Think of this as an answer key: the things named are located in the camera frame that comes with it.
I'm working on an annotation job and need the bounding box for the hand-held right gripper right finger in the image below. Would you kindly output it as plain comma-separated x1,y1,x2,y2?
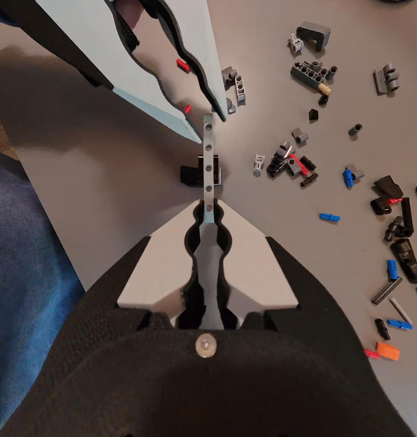
216,199,299,328

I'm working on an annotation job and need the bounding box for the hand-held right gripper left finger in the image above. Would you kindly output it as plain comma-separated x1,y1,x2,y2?
117,200,205,328

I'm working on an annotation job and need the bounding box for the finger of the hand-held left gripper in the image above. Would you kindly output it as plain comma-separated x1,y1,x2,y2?
142,0,228,123
33,0,203,145

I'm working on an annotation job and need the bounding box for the small grey black brick assembly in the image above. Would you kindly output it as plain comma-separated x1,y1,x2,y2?
180,156,223,187

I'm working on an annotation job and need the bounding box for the long light grey lego beam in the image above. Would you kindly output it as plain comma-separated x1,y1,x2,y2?
201,113,218,224

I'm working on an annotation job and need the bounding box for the cluster of grey lego connectors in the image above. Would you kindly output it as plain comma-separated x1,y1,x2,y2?
221,66,247,115

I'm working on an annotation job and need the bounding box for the cluster of dark lego connectors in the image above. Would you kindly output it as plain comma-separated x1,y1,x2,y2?
267,140,318,188

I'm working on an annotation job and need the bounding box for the dark grey curved lego brick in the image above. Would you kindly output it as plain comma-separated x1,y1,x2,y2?
296,22,331,52

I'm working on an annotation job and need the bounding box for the dark grey angled lego beam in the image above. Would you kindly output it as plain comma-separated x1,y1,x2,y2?
291,60,330,86

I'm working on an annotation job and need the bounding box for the orange lego piece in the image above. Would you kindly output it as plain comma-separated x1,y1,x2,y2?
377,342,401,360

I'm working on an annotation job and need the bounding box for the grey double lego connector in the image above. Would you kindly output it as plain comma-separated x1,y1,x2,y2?
373,64,400,95

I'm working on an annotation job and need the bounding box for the person's left hand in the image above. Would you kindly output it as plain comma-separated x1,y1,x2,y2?
114,0,142,20

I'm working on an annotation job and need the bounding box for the blue pin with grey connector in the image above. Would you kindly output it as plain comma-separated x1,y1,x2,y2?
343,165,365,188

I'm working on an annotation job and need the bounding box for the person's blue clothing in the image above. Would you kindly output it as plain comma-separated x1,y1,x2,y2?
0,150,86,410

